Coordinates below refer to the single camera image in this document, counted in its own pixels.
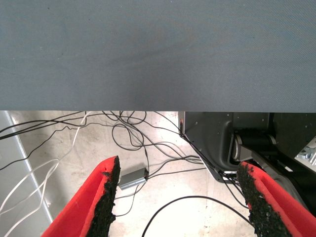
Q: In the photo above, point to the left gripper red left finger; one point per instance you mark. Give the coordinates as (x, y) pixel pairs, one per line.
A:
(81, 209)

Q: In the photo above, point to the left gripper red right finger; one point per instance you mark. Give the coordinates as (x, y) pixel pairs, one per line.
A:
(276, 212)

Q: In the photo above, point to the dark grey table cloth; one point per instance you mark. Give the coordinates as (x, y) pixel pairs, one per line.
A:
(148, 49)

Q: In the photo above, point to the black base frame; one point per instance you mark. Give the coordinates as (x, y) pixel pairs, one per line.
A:
(207, 138)

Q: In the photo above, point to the light grey metal panel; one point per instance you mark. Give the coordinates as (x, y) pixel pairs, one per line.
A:
(10, 148)

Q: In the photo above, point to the aluminium profile bar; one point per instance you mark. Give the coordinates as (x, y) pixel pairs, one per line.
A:
(308, 153)

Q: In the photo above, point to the black roller with grey caps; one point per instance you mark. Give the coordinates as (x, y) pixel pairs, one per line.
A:
(254, 140)

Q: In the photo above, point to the grey usb hub box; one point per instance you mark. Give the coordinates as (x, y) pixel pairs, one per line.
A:
(133, 179)

